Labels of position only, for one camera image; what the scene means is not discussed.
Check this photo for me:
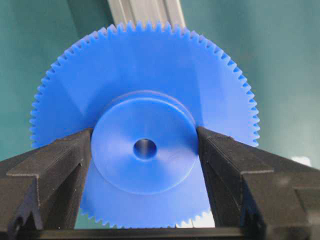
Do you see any aluminium extrusion profile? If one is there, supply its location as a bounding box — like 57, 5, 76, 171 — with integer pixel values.
108, 0, 186, 28

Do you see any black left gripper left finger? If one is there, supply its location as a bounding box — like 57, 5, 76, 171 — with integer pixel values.
0, 128, 92, 232

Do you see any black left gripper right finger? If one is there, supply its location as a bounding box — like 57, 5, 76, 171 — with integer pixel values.
196, 127, 320, 240

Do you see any large blue plastic gear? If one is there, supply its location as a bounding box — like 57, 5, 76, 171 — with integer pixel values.
30, 23, 260, 228

